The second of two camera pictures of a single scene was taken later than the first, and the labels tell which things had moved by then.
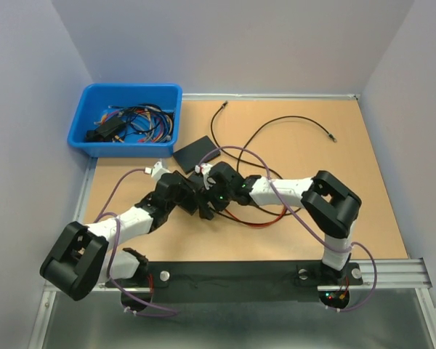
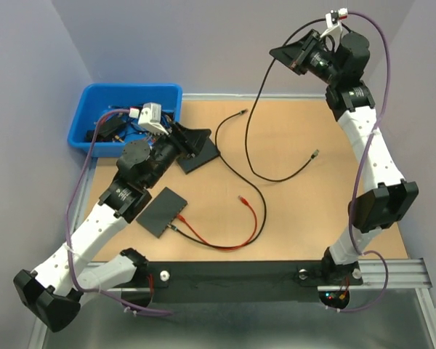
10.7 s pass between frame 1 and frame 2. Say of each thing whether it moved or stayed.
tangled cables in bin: stayed
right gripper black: moved
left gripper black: moved
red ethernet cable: moved
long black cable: moved
